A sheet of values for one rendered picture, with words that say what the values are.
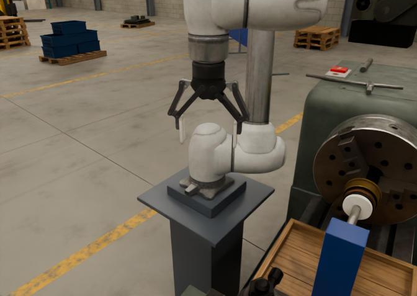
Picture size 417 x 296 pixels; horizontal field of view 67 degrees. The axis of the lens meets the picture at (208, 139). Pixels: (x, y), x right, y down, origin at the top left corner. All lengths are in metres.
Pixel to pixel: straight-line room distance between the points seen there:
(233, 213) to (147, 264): 0.98
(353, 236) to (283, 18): 0.47
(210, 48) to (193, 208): 0.80
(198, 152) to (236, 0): 0.70
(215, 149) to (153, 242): 1.21
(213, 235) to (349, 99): 0.67
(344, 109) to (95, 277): 1.69
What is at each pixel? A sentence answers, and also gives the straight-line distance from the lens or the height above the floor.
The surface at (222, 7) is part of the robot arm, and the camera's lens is 0.66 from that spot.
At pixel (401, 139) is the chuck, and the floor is 1.22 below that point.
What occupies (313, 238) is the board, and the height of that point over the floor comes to 0.89.
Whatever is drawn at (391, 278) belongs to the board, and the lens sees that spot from 1.03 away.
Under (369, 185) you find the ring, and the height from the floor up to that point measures 1.12.
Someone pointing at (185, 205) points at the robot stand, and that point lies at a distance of 1.35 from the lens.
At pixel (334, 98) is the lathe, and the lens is 1.14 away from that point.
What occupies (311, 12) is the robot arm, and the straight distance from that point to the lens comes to 0.69.
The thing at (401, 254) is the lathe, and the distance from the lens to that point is 1.15.
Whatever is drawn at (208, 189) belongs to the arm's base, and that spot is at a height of 0.82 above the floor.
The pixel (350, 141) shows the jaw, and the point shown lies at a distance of 0.94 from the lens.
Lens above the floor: 1.59
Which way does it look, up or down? 27 degrees down
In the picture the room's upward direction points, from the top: straight up
